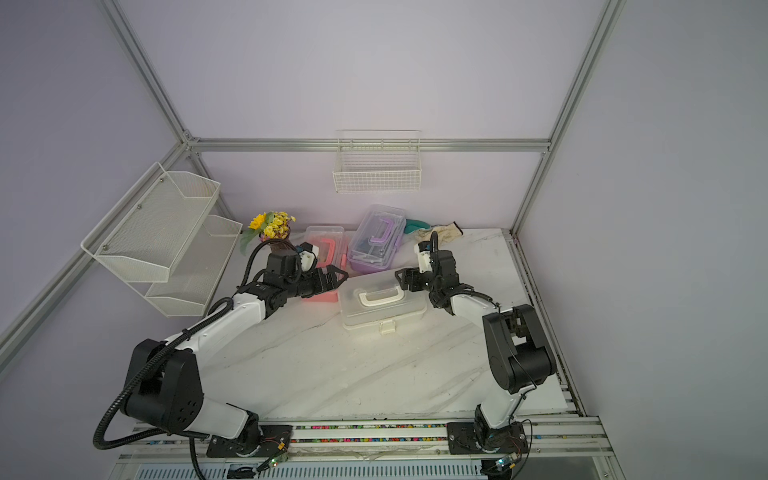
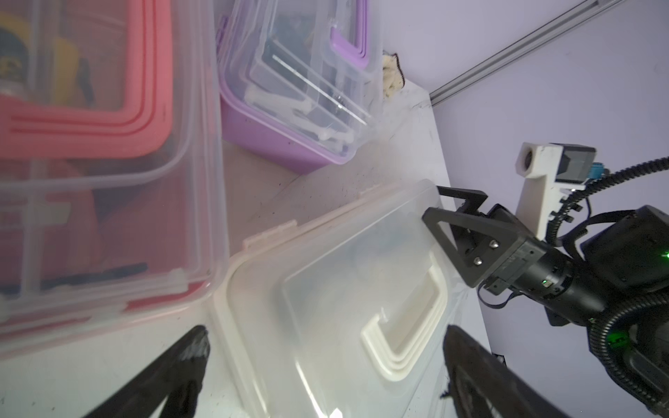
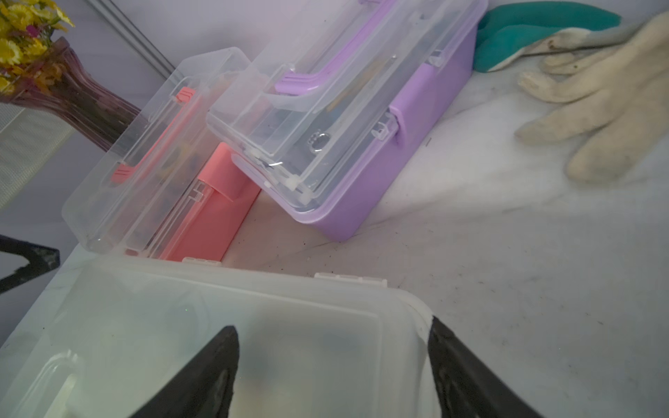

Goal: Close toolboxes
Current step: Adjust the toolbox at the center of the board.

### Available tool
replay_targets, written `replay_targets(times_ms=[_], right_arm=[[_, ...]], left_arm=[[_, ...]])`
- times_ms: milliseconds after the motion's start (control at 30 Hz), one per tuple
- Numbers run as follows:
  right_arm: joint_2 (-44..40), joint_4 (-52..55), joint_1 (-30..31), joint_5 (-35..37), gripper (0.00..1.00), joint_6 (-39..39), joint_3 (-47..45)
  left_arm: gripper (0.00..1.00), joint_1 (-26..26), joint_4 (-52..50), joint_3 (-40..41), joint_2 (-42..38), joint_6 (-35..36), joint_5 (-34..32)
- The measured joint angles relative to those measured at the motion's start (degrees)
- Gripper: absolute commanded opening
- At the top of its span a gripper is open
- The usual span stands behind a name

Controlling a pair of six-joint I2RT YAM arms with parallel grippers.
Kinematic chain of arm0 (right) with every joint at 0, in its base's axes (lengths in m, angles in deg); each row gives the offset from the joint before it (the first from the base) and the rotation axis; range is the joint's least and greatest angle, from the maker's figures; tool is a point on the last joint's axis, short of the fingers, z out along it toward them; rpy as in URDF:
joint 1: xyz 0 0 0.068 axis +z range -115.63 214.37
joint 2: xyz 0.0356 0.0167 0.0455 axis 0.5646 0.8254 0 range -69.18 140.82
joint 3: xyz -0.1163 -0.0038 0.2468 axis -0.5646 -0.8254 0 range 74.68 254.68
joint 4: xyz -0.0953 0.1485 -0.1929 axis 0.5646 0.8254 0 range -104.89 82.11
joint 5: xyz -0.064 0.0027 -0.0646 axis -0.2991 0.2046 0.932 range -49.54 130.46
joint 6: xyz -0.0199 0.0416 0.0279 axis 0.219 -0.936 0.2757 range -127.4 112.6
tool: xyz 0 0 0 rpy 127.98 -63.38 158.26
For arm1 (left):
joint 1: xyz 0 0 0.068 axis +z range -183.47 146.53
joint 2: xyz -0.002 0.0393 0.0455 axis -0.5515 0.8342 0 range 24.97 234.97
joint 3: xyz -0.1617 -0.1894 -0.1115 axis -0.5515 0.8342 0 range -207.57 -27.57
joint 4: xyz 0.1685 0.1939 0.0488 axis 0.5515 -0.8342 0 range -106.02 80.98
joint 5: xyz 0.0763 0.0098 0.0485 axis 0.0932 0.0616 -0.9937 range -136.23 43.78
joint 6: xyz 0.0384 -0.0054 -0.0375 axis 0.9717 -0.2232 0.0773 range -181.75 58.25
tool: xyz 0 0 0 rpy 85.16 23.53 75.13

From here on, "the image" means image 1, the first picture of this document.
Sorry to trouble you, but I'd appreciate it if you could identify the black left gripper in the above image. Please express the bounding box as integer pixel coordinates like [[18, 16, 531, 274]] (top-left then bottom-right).
[[285, 265, 348, 300]]

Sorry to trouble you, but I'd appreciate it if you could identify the pink toolbox with clear lid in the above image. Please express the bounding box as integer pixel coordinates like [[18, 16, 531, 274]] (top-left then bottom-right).
[[304, 225, 348, 270]]

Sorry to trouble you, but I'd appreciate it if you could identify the white toolbox with clear lid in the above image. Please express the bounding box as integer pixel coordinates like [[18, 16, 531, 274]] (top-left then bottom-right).
[[338, 270, 428, 335]]

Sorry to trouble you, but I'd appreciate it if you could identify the purple toolbox with clear lid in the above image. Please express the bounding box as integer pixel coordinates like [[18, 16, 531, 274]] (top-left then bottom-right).
[[347, 205, 406, 274]]

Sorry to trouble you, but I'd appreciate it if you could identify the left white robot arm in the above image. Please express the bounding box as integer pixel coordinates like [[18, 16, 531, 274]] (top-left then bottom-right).
[[92, 240, 349, 478]]

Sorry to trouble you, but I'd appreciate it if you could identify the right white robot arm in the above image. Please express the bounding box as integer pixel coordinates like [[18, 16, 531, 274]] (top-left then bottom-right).
[[395, 232, 557, 462]]

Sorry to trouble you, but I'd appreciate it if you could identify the beige work glove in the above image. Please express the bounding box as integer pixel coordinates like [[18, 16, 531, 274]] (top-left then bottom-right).
[[413, 222, 464, 245]]

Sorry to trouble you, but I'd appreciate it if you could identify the green work glove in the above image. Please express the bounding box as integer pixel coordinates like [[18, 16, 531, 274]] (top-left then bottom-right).
[[404, 219, 431, 235]]

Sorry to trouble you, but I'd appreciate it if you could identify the glass vase with yellow flowers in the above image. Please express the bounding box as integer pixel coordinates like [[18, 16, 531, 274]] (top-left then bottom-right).
[[240, 211, 296, 255]]

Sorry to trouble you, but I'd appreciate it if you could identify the white mesh two-tier shelf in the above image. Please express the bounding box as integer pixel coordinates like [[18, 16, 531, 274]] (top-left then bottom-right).
[[81, 163, 242, 317]]

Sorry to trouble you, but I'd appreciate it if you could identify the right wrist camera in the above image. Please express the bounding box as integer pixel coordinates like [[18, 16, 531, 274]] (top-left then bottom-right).
[[414, 241, 433, 273]]

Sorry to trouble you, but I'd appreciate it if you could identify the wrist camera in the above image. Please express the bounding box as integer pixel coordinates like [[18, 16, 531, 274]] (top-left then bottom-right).
[[263, 242, 319, 283], [414, 241, 433, 273]]

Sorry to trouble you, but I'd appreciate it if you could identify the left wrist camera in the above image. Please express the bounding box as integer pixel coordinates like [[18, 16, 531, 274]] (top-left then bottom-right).
[[263, 242, 319, 283]]

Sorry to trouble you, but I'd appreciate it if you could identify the white wire wall basket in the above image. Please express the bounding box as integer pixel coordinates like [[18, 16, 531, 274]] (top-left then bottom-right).
[[333, 129, 422, 194]]

